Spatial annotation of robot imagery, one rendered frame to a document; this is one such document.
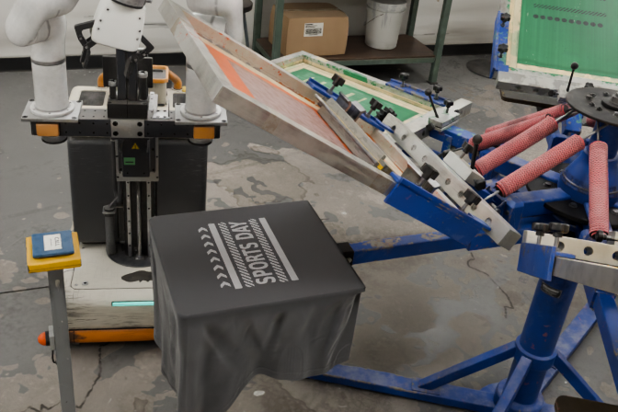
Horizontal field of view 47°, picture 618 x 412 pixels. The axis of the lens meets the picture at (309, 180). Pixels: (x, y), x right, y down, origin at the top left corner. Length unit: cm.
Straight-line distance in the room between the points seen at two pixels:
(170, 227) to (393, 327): 149
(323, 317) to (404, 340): 134
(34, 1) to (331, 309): 110
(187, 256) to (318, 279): 35
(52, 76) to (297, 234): 84
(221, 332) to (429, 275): 196
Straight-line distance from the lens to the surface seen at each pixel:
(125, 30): 158
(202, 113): 222
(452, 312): 342
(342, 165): 154
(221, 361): 188
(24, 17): 207
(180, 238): 199
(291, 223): 208
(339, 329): 194
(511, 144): 224
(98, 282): 295
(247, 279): 185
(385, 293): 343
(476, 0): 666
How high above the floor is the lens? 208
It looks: 29 degrees down
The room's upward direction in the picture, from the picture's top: 6 degrees clockwise
